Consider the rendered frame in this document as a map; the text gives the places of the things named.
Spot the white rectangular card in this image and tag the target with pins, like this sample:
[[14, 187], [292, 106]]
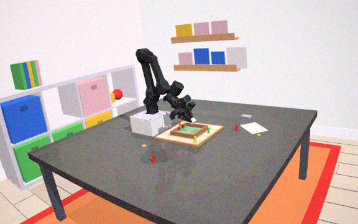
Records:
[[254, 128]]

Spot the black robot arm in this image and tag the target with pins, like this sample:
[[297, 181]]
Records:
[[152, 94]]

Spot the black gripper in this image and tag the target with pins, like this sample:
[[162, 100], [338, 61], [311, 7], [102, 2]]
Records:
[[183, 112]]

